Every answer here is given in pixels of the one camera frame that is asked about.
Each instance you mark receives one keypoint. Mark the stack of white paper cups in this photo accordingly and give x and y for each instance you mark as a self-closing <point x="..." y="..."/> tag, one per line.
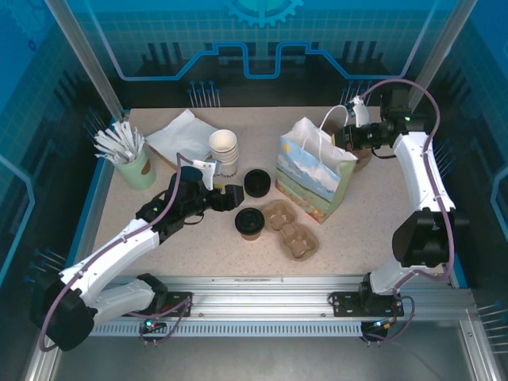
<point x="223" y="147"/>

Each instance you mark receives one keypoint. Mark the cardboard cup carrier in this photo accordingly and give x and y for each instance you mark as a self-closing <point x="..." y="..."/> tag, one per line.
<point x="293" y="234"/>

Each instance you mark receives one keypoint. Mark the green straw holder cup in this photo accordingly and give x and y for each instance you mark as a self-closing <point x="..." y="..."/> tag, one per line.
<point x="137" y="176"/>

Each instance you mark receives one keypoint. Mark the brown cardboard napkin box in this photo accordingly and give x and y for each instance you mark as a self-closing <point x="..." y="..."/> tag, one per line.
<point x="164" y="158"/>

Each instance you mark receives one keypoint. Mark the printed paper gift bag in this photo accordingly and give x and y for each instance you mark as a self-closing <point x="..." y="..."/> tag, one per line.
<point x="309" y="174"/>

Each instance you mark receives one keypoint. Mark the aluminium frame post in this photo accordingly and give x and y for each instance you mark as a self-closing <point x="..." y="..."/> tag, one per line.
<point x="93" y="67"/>
<point x="434" y="59"/>

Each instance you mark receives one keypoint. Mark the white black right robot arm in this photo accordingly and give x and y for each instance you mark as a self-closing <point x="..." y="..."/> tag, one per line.
<point x="420" y="170"/>

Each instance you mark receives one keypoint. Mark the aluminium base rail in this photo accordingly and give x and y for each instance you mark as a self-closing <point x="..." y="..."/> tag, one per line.
<point x="258" y="301"/>

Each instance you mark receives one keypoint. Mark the black plastic cup lid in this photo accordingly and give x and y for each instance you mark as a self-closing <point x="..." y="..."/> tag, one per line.
<point x="249" y="220"/>

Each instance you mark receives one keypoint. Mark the stack of black cup lids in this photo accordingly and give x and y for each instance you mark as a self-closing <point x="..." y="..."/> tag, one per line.
<point x="257" y="182"/>

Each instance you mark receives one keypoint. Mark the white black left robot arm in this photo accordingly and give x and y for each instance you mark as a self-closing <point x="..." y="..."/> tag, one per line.
<point x="111" y="254"/>

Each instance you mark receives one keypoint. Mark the stack of white napkins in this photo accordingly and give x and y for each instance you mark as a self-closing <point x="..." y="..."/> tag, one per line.
<point x="182" y="133"/>

